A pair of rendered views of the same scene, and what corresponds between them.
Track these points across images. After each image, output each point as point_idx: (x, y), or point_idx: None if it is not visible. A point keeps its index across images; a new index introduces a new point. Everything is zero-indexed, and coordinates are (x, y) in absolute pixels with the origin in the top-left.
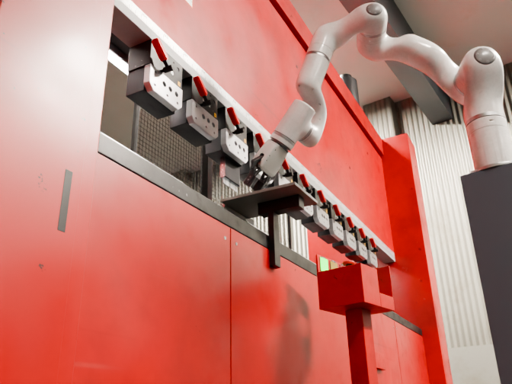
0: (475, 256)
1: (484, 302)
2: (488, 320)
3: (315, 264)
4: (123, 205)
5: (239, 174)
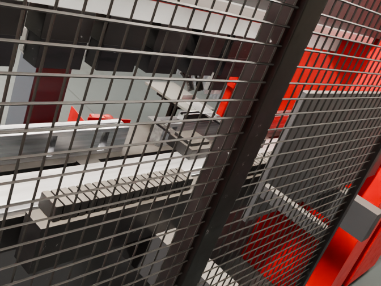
0: (66, 88)
1: (60, 112)
2: (58, 120)
3: (57, 122)
4: None
5: (208, 77)
